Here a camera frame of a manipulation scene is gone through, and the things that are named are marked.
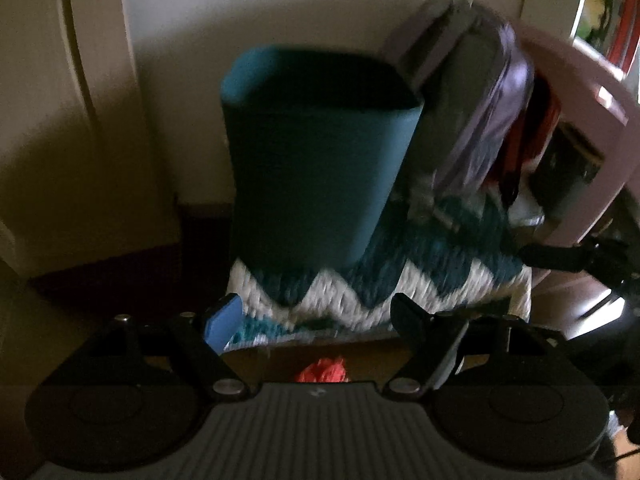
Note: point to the pink chair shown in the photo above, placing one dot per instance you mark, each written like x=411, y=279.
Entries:
x=595, y=110

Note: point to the beige wooden door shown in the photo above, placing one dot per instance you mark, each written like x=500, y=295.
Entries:
x=65, y=125

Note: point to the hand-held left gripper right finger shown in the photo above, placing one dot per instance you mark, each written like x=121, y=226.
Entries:
x=407, y=317

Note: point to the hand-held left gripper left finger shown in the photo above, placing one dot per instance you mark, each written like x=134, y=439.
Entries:
x=223, y=321

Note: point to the black bag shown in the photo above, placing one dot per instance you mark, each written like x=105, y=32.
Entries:
x=565, y=170

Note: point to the red wrapper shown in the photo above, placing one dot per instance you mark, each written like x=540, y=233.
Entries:
x=322, y=370

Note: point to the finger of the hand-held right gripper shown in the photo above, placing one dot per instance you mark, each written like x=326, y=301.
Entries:
x=550, y=257

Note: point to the teal white zigzag quilted blanket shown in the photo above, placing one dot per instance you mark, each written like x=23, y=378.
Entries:
x=430, y=280

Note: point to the teal plastic waste bin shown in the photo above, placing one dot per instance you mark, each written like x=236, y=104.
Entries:
x=310, y=175

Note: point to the purple grey backpack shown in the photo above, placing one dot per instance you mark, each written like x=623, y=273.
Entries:
x=465, y=110

